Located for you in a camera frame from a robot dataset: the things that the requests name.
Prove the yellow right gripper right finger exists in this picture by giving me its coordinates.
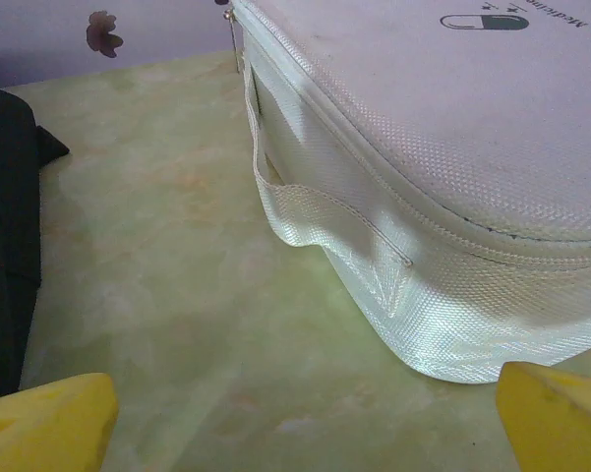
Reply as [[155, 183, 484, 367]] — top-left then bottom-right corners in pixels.
[[495, 361, 591, 472]]

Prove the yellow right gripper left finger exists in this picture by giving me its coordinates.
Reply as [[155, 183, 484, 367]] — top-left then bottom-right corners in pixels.
[[0, 372, 120, 472]]

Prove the black backpack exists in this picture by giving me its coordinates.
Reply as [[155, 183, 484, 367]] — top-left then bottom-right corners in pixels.
[[0, 58, 71, 394]]

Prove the white medicine case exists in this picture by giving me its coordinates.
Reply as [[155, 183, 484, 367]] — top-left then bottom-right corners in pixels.
[[223, 0, 591, 385]]

